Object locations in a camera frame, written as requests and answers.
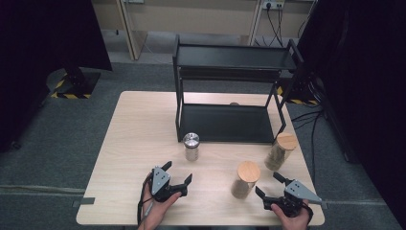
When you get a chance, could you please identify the right hand-held gripper cable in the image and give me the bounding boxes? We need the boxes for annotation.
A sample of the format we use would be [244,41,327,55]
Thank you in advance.
[304,204,316,224]

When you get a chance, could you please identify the person's left hand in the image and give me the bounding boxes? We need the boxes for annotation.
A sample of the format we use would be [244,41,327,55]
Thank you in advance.
[139,173,183,230]

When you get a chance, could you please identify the hand-held gripper cable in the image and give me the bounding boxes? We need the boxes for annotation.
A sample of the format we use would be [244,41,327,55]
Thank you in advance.
[304,204,316,224]
[136,173,155,227]

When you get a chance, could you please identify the black floor cables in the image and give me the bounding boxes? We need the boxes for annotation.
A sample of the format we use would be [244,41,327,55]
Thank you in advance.
[290,108,324,186]

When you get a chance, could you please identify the brown spice jar wooden lid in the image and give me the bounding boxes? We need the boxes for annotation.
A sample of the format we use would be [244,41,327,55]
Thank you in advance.
[230,160,261,200]

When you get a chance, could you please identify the black stand base striped tape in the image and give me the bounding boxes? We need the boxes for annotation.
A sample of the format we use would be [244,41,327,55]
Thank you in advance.
[276,71,321,106]
[46,66,102,100]

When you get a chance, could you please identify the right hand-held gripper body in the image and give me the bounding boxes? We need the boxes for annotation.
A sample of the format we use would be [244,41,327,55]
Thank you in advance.
[262,179,324,219]

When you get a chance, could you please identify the black power cables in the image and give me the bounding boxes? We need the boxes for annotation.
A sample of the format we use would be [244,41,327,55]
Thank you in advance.
[253,5,285,48]

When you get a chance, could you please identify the person's right hand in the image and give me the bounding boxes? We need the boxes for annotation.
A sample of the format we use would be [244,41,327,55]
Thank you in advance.
[271,199,312,230]

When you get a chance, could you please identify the white power socket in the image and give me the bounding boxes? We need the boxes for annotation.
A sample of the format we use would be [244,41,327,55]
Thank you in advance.
[261,0,285,10]

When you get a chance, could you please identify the left hand-held gripper cable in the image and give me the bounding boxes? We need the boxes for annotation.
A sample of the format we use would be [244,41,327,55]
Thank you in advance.
[136,173,155,227]

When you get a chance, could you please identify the glass jar with metal lid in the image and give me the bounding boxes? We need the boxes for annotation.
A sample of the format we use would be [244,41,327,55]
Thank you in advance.
[182,132,201,162]

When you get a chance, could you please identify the green herb jar wooden lid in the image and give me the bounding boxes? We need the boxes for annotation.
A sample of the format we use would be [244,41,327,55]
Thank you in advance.
[263,131,299,172]

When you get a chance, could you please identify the black curtain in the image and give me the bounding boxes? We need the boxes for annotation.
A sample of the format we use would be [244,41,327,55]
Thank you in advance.
[0,0,113,154]
[296,0,406,229]

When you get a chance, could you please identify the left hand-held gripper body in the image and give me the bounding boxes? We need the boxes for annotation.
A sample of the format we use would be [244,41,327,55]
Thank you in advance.
[149,166,189,203]

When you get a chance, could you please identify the black metal shelf rack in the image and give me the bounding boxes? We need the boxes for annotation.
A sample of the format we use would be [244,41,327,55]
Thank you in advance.
[171,34,305,144]

